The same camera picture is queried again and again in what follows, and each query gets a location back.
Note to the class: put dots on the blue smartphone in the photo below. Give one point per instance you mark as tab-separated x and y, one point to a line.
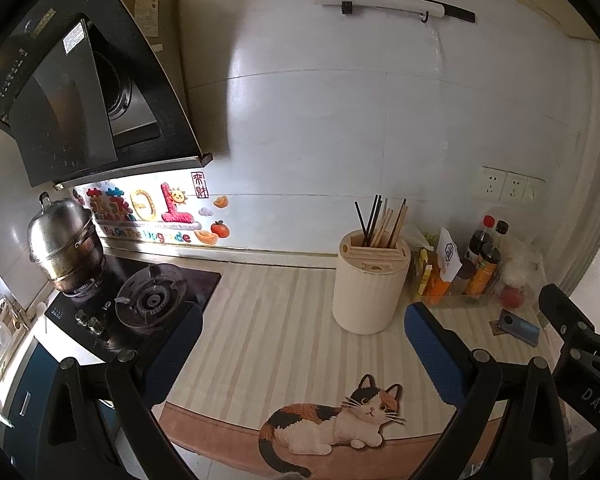
518	327

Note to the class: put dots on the red plastic bag item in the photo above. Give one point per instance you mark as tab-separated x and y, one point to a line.
511	297

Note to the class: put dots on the orange packet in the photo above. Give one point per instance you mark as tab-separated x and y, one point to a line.
436	287

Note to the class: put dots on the black gas stove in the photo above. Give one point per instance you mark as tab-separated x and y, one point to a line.
134	305

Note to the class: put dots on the white paper packet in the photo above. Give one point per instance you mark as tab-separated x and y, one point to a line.
449	261

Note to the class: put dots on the red cap sauce bottle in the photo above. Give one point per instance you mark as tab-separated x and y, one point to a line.
482	235

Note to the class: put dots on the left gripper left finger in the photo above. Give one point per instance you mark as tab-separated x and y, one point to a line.
168	363

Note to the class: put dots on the steel steamer pot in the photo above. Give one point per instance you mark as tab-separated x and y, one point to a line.
64	243

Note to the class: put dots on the brown label card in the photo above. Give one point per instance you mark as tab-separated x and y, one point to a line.
496	329

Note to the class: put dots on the cream utensil holder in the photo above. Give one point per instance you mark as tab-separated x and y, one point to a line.
368	284

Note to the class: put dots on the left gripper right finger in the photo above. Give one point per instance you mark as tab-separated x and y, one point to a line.
445	357

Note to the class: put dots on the colourful wall stickers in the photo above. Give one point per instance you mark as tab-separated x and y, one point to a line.
172	207

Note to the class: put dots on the clear plastic organizer tray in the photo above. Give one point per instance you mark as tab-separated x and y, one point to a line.
426	261

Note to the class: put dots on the black range hood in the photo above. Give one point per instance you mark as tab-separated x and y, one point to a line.
84	96

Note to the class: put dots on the black cap sauce bottle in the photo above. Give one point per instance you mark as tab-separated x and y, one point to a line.
501	229

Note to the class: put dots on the white wall socket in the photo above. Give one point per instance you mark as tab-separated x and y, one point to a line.
507	187

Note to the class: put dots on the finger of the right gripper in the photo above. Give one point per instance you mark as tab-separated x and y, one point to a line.
572	326

